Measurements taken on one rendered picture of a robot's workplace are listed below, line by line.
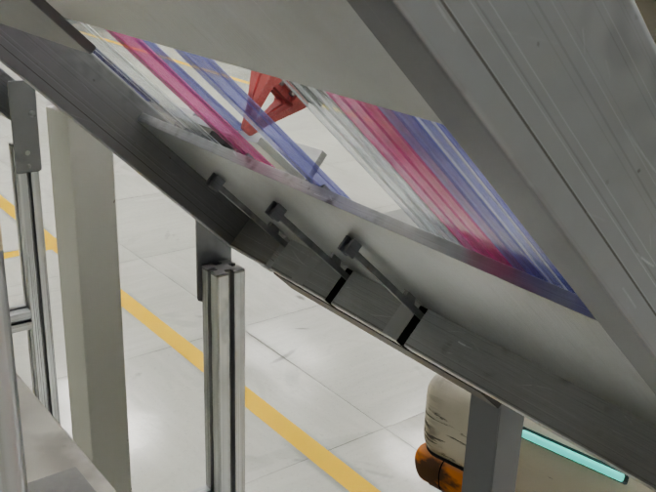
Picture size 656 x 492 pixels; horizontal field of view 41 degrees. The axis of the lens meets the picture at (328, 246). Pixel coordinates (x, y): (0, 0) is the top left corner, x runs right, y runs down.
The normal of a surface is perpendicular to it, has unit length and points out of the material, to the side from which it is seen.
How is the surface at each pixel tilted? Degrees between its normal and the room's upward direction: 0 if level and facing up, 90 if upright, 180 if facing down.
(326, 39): 136
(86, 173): 90
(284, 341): 0
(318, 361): 0
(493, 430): 90
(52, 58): 90
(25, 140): 90
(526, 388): 46
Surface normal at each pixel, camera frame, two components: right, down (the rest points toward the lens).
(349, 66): -0.58, 0.80
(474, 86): 0.60, 0.30
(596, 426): -0.55, -0.51
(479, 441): -0.79, 0.19
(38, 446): 0.03, -0.94
